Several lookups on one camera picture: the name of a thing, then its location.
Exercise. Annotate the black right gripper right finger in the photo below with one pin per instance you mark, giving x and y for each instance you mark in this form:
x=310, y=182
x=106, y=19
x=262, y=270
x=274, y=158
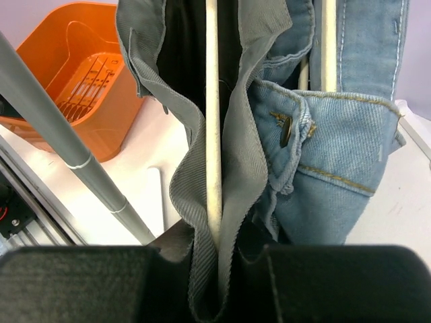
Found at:
x=274, y=282

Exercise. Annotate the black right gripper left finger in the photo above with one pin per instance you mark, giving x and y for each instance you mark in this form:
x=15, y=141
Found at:
x=99, y=283

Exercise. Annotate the grey pleated skirt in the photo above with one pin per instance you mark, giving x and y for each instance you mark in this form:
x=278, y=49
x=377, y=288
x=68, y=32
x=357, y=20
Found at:
x=163, y=43

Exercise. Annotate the light blue denim skirt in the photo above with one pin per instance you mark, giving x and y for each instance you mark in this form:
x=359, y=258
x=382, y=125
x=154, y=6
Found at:
x=326, y=152

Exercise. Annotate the cream hanger of grey skirt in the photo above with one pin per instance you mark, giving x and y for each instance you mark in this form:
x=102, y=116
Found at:
x=213, y=165

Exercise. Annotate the cream hanger of denim skirt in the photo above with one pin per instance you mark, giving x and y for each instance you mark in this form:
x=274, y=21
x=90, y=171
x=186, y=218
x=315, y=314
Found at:
x=328, y=41

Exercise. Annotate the orange plastic basket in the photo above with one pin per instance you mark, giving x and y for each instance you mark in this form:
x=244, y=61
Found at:
x=75, y=55

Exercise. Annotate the grey white clothes rack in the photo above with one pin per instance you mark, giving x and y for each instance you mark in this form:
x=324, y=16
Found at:
x=22, y=90

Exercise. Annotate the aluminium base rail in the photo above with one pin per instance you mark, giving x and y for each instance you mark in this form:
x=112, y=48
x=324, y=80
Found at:
x=31, y=214

